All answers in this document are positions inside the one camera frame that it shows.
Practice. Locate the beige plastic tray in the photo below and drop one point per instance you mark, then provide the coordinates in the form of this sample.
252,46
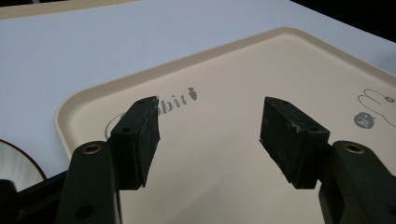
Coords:
236,93

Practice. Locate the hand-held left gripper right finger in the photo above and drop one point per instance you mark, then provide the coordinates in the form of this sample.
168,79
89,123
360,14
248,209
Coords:
295,146

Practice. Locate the white plate with dark rim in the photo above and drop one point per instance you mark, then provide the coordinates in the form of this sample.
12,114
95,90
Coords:
15,169

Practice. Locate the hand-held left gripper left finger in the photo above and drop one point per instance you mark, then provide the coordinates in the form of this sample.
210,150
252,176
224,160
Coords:
134,146

